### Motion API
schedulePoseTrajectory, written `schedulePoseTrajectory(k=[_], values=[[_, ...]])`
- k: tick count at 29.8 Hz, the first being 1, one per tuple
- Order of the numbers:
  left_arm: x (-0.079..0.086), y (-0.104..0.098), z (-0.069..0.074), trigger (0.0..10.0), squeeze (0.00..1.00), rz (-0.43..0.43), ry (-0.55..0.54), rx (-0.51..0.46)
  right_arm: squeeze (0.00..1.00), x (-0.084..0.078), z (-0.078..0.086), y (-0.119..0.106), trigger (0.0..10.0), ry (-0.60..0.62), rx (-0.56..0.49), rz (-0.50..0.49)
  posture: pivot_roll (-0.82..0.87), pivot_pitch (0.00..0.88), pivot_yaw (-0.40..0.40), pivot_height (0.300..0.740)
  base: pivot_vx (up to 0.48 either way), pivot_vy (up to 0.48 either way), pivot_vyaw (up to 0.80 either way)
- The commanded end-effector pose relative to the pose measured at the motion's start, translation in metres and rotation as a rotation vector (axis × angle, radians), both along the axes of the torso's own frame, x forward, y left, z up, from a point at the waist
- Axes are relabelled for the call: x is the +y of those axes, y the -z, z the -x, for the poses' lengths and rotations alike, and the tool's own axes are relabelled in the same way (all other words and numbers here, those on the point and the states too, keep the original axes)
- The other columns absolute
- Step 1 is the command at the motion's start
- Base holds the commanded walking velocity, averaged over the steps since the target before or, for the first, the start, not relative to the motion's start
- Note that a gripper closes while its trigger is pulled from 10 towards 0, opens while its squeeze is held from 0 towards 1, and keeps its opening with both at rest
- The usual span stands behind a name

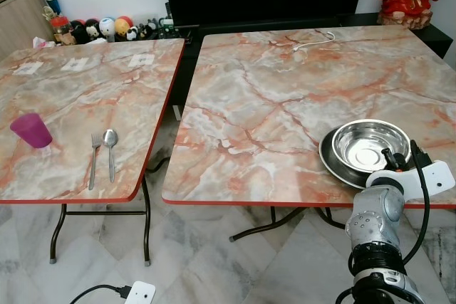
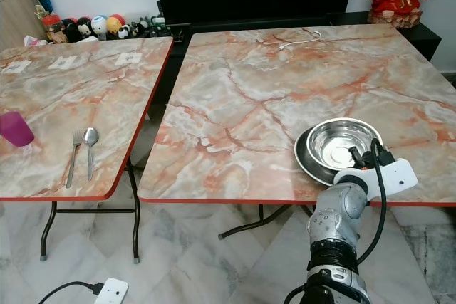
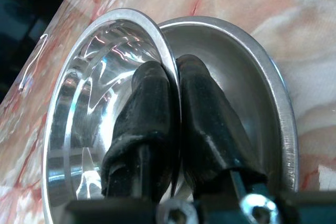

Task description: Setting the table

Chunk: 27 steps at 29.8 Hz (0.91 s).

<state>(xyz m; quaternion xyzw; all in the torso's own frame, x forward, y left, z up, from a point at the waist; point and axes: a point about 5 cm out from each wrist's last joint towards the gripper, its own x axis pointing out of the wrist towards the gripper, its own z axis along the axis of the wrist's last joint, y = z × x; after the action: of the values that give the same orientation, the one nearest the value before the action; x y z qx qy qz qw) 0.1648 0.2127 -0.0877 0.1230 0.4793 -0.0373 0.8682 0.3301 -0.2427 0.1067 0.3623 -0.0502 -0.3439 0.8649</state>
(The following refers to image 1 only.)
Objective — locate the purple plastic cup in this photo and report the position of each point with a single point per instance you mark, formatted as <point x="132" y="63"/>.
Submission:
<point x="30" y="132"/>

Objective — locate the steel fork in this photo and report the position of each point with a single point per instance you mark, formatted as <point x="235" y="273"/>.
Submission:
<point x="94" y="161"/>

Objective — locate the red lid jar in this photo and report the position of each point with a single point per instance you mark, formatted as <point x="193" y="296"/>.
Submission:
<point x="62" y="31"/>

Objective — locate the white paper label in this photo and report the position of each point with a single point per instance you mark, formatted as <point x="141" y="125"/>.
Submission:
<point x="141" y="60"/>
<point x="28" y="69"/>
<point x="75" y="64"/>

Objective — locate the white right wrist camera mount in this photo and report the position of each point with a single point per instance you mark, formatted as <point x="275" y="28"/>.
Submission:
<point x="436" y="178"/>

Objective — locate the steel spoon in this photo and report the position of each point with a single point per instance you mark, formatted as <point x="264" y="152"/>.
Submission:
<point x="110" y="140"/>

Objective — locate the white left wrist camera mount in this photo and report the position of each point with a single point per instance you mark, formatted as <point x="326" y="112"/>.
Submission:
<point x="141" y="292"/>

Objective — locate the stainless steel bowl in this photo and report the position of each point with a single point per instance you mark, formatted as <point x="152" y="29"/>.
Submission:
<point x="360" y="140"/>

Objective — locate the stainless steel plate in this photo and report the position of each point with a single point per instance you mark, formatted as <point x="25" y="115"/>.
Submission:
<point x="329" y="160"/>

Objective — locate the small table black leg frame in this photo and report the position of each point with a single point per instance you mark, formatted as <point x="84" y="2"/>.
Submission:
<point x="146" y="226"/>

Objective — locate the wooden cabinet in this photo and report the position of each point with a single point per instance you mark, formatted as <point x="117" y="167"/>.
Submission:
<point x="21" y="23"/>

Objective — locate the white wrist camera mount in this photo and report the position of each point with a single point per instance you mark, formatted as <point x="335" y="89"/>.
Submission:
<point x="141" y="292"/>
<point x="436" y="178"/>

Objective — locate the large table black leg frame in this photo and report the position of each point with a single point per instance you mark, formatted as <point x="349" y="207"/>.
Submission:
<point x="263" y="229"/>

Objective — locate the black mouse plush toy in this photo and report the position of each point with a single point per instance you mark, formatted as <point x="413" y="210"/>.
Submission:
<point x="81" y="32"/>

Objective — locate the small panda toy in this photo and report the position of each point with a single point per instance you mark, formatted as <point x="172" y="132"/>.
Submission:
<point x="132" y="33"/>

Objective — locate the white round toy figure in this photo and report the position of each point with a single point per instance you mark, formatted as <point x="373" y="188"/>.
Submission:
<point x="107" y="28"/>

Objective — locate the orange yellow round toy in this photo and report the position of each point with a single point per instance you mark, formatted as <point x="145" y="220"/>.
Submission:
<point x="123" y="25"/>

